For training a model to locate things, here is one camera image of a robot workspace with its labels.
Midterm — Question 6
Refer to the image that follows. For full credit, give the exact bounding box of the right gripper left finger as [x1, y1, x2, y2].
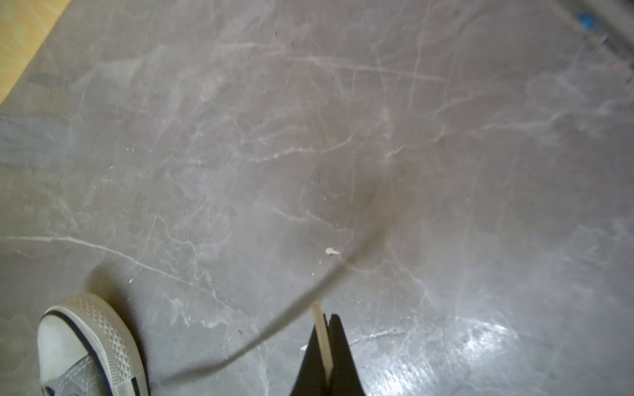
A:
[290, 328, 327, 396]

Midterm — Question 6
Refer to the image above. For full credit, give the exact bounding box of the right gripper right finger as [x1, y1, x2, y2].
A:
[329, 314, 365, 396]

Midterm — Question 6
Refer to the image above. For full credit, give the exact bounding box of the white shoelace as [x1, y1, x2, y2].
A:
[311, 302, 335, 385]

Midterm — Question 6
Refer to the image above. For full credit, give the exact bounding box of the grey canvas sneaker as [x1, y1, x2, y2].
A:
[36, 293, 150, 396]

